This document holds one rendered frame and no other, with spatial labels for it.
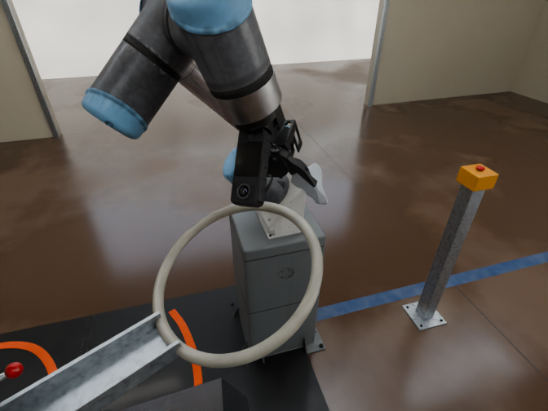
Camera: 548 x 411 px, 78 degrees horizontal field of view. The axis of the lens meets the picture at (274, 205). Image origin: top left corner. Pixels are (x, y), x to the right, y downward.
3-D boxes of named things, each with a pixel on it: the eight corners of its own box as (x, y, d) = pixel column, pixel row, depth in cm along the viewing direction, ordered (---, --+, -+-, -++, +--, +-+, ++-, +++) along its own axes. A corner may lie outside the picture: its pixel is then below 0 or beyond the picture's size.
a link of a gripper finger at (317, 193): (342, 177, 60) (304, 146, 57) (337, 203, 57) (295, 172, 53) (330, 183, 62) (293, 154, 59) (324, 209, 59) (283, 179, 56)
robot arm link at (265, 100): (261, 96, 41) (196, 103, 45) (273, 128, 45) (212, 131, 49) (281, 57, 46) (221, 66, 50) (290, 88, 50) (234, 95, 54)
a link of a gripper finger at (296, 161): (323, 177, 55) (281, 144, 52) (321, 183, 54) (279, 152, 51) (304, 187, 58) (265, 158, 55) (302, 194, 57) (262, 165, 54)
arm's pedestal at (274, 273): (228, 304, 230) (217, 200, 182) (298, 288, 242) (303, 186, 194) (244, 372, 191) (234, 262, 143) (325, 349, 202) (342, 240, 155)
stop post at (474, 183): (446, 324, 217) (514, 175, 156) (419, 331, 213) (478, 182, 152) (426, 300, 233) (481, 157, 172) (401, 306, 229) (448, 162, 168)
